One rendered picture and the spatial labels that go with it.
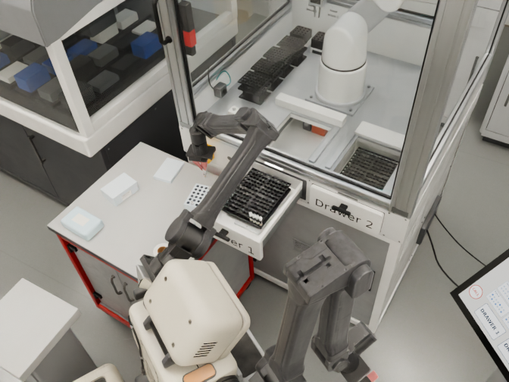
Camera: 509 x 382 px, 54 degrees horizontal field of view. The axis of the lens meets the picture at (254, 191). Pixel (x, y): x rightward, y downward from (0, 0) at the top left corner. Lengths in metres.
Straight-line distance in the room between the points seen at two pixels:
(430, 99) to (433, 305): 1.50
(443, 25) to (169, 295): 0.92
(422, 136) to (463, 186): 1.81
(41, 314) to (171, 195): 0.68
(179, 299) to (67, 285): 1.88
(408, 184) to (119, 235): 1.11
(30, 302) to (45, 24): 0.99
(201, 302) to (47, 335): 0.91
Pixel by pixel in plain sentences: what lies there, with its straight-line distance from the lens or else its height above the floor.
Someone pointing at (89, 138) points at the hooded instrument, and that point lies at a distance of 2.29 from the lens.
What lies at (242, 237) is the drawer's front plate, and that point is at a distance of 1.76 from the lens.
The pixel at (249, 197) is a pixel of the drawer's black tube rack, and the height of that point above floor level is 0.90.
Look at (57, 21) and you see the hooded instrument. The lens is 2.02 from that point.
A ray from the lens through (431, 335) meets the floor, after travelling 2.68.
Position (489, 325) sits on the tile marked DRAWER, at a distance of 1.59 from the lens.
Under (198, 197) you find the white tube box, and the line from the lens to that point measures 2.05.
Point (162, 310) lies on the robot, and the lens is 1.15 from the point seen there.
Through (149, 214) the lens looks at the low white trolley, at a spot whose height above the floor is 0.76.
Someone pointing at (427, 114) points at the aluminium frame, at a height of 1.40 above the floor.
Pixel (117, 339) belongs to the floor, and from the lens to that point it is 2.69.
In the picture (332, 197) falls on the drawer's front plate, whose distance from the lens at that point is 1.87.
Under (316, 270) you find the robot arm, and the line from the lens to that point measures 0.84.
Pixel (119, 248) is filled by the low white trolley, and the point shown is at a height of 0.76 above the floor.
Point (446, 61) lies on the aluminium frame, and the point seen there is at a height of 1.57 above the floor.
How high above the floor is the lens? 2.31
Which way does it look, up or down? 48 degrees down
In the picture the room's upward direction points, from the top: 4 degrees counter-clockwise
